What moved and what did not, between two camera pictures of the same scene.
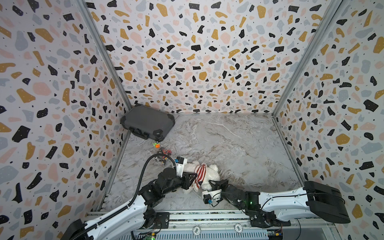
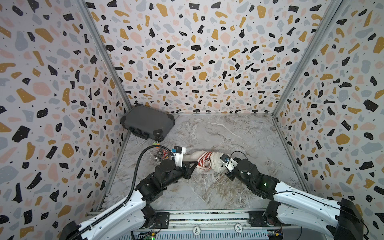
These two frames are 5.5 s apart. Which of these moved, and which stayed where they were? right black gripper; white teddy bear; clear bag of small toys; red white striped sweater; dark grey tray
Moved: white teddy bear; right black gripper; red white striped sweater
Stayed: clear bag of small toys; dark grey tray
